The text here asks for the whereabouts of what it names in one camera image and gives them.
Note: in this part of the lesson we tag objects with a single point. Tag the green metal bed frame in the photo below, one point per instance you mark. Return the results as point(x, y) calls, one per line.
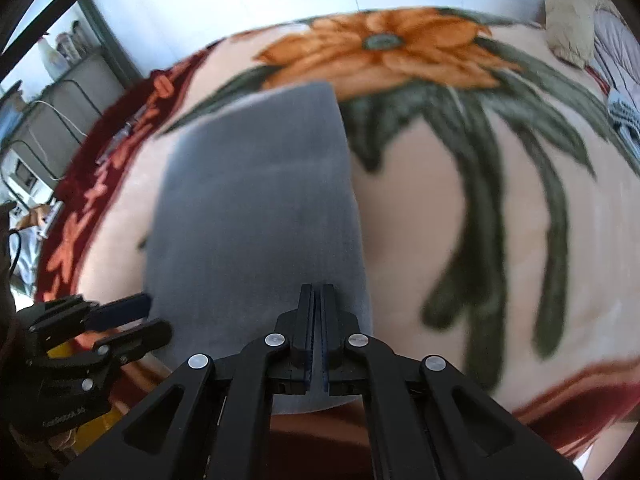
point(105, 30)

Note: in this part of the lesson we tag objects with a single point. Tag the grey pants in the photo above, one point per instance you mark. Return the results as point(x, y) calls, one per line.
point(255, 200)

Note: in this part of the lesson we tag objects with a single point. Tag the grey scissors with red loop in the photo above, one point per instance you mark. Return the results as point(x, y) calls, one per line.
point(120, 142)

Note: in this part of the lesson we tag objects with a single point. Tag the pink quilted cloth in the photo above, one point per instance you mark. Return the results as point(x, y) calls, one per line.
point(617, 55)

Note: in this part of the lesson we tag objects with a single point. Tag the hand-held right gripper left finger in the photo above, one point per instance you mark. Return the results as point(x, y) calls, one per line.
point(306, 320)

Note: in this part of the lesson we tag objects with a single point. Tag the floral plush blanket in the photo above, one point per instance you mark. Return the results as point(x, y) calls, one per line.
point(450, 210)

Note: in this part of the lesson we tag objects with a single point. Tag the white plastic bottle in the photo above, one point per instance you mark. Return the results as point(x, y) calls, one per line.
point(52, 57)

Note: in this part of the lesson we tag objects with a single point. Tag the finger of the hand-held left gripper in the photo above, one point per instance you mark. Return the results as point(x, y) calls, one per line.
point(137, 340)
point(120, 312)

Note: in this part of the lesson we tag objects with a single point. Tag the beige pillow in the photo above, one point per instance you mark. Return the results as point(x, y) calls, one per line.
point(575, 15)

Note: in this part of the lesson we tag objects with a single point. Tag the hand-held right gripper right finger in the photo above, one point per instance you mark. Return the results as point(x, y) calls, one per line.
point(329, 320)

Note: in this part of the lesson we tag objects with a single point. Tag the grey-blue knitted cloth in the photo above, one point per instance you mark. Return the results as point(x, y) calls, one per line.
point(625, 117)

